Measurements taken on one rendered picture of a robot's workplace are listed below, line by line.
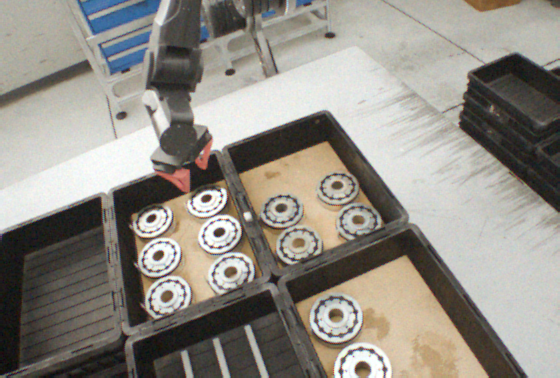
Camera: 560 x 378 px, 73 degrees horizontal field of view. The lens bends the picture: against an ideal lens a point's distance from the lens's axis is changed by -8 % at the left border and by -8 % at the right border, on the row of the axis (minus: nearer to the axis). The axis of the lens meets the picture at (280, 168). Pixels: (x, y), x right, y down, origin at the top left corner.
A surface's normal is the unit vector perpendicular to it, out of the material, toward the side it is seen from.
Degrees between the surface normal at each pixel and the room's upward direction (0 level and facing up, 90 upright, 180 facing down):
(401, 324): 0
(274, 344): 0
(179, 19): 83
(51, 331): 0
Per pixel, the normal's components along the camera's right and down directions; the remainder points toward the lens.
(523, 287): -0.15, -0.67
